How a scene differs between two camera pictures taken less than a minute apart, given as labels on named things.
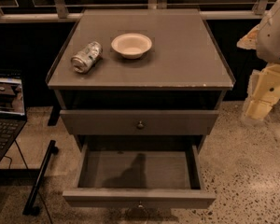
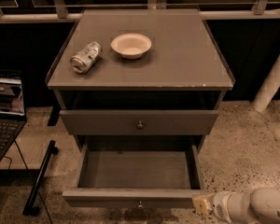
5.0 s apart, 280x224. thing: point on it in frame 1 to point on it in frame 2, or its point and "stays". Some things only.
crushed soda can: (85, 59) stays
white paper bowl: (132, 45) stays
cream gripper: (274, 36) to (221, 203)
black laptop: (7, 114) stays
